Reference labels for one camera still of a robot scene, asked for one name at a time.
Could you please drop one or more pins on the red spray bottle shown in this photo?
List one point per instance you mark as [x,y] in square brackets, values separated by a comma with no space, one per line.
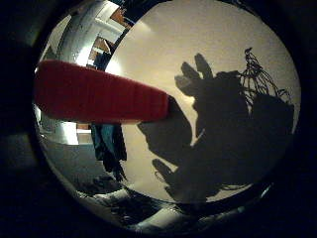
[99,92]

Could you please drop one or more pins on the person in blue shirt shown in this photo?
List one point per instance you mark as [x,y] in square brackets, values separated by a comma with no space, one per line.
[107,145]

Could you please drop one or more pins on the white cabinet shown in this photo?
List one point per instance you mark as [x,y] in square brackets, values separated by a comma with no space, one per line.
[99,26]

